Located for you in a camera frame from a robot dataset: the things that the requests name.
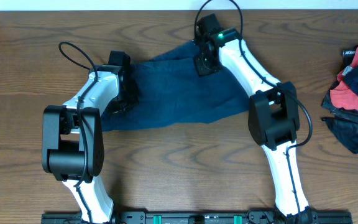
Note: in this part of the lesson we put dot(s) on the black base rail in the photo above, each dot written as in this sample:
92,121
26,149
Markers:
250,217

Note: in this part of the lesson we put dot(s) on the dark blue denim shorts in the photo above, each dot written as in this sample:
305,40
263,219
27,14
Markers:
171,91

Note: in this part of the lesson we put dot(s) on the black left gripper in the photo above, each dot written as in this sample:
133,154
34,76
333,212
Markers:
135,99

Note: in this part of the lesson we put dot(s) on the dark navy garment under pile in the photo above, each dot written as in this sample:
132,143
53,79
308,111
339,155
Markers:
343,124

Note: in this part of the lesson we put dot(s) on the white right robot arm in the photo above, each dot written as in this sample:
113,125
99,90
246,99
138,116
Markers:
273,112

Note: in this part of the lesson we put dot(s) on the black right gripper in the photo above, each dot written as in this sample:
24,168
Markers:
202,70

